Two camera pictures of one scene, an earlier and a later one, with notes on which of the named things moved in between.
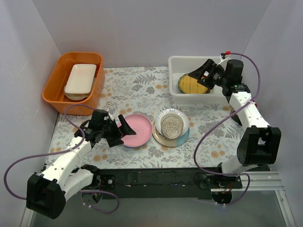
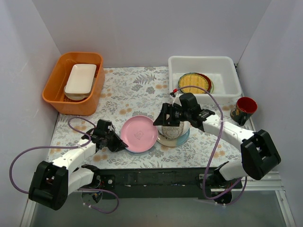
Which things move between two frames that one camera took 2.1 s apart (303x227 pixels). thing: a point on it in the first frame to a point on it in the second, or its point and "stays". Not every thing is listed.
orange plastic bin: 75,82 stays
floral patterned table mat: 168,135 stays
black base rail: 164,182 stays
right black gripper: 210,75 to 167,115
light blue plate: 135,147 to 135,152
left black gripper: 116,131 to 113,141
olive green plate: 188,84 stays
